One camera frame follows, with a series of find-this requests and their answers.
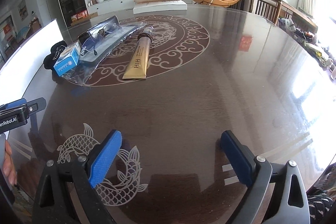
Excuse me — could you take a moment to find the white flat cardboard box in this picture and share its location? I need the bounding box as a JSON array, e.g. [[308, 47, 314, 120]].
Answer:
[[133, 0, 187, 14]]

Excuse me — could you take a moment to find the person's left hand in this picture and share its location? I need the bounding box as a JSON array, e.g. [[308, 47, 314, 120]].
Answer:
[[3, 140, 17, 186]]

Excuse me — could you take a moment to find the wooden dining chair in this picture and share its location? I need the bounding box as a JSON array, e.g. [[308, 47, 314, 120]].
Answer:
[[249, 0, 282, 25]]

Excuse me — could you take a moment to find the white tv cabinet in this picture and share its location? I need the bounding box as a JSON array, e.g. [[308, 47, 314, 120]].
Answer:
[[87, 0, 193, 15]]

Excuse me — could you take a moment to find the gold cosmetic tube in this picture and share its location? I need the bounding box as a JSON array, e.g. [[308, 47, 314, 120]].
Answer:
[[122, 26, 154, 80]]

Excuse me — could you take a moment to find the black beaded hair scrunchie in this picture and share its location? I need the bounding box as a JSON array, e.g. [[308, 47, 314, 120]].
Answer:
[[43, 40, 67, 71]]

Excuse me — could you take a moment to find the blue white small box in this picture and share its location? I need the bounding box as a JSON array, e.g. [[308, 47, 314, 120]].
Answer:
[[54, 42, 81, 76]]

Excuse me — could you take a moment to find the phone case in plastic bag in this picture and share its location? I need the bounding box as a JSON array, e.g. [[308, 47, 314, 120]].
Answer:
[[62, 15, 146, 85]]

